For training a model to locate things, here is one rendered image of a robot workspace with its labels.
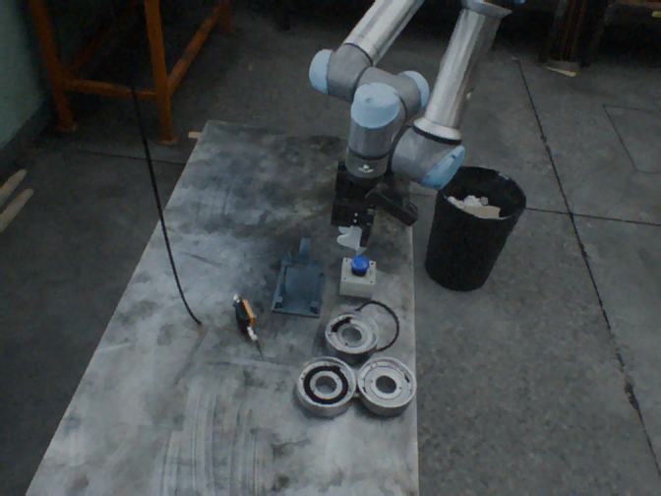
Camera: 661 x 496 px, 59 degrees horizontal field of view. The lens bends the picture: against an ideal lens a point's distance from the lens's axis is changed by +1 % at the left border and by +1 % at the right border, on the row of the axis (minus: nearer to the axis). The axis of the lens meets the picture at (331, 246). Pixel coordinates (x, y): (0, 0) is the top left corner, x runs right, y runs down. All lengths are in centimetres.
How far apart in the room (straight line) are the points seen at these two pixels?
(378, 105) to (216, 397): 58
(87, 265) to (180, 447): 156
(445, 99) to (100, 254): 166
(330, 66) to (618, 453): 163
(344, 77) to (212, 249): 50
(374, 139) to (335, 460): 54
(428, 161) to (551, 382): 121
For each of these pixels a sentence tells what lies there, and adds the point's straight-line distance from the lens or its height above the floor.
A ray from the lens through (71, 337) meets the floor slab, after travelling 227.
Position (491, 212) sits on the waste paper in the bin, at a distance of 232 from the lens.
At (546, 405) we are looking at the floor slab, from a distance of 223.
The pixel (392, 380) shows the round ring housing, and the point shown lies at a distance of 109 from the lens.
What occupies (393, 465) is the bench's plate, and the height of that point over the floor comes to 80.
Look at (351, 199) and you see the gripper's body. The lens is 108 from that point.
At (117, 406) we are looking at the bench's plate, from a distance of 110.
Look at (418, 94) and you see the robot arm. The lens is 107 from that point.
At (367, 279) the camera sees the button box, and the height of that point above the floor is 84.
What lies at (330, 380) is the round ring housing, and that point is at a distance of 108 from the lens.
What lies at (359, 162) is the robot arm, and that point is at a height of 114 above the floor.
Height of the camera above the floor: 171
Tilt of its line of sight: 43 degrees down
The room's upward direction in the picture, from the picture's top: 7 degrees clockwise
